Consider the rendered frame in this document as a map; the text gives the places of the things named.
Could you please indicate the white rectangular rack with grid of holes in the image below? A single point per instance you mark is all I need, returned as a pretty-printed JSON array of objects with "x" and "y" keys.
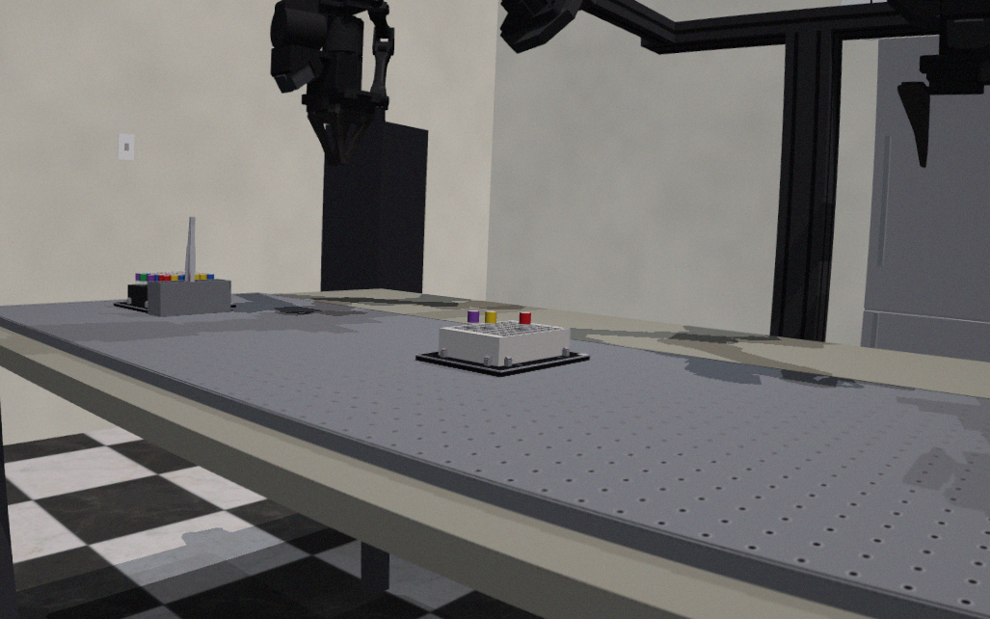
[{"x": 541, "y": 342}]

